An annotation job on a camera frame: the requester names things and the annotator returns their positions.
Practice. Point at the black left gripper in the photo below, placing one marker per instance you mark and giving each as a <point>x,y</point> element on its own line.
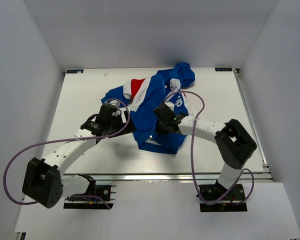
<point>130,128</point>

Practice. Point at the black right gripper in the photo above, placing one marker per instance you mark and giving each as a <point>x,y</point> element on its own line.
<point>159,130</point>

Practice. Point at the blue white red jacket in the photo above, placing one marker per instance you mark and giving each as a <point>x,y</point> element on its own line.
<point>144,95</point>

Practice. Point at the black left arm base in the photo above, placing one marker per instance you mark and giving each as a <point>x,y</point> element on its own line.
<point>97,196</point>

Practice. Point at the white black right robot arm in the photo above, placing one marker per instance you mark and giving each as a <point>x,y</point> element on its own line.
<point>234,143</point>

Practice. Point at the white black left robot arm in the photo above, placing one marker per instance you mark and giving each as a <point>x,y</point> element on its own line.
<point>45,180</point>

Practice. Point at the blue right corner label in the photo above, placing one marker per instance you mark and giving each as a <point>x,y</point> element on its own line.
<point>223,69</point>

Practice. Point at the blue corner label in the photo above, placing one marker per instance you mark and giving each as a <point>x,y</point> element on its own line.
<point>74,71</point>
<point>223,69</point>

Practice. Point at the blue left corner label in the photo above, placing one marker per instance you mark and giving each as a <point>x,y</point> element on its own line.
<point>74,71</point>

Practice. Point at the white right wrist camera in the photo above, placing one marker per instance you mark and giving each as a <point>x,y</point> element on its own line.
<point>170,105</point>

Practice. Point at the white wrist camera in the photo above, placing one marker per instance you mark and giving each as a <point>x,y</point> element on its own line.
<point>170,105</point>
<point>120,111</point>

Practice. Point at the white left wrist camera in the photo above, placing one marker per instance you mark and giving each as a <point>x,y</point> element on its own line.
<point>120,111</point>

